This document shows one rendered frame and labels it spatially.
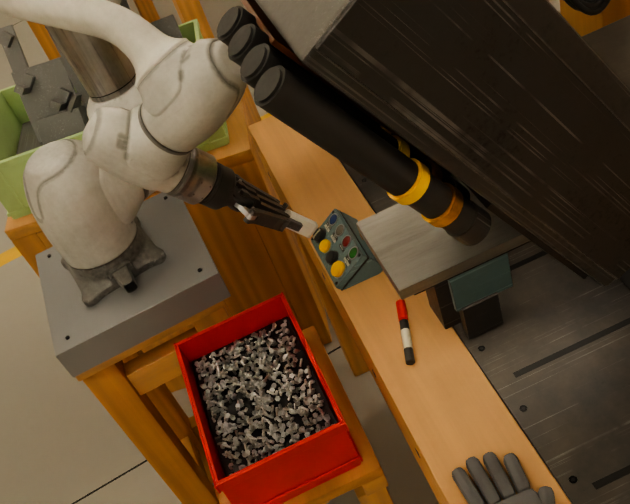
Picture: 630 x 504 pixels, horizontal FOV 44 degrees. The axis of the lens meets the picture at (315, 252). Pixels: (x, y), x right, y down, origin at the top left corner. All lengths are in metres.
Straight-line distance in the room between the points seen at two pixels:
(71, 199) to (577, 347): 0.89
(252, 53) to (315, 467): 0.71
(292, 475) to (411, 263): 0.39
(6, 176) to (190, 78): 1.08
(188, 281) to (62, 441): 1.32
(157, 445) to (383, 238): 0.88
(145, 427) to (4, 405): 1.28
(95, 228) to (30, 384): 1.53
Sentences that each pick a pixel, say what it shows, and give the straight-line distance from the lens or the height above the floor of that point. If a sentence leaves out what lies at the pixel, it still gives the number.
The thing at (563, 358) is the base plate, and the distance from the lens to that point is 1.20.
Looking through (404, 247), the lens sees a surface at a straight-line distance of 1.07.
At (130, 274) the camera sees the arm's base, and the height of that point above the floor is 0.95.
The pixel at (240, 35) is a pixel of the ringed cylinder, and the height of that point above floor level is 1.54.
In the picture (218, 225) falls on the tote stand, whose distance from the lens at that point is 2.13.
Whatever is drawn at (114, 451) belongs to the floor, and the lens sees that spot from 2.58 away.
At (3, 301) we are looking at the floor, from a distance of 3.38.
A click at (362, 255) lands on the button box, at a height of 0.96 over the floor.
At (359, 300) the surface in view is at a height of 0.90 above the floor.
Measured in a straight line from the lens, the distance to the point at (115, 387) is 1.64.
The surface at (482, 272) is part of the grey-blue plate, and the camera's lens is 1.16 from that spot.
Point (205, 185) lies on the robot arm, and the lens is 1.26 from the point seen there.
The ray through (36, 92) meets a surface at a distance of 2.31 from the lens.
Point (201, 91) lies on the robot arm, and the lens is 1.10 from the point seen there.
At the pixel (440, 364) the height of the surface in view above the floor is 0.90.
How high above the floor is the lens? 1.86
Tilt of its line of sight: 41 degrees down
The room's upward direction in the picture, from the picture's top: 22 degrees counter-clockwise
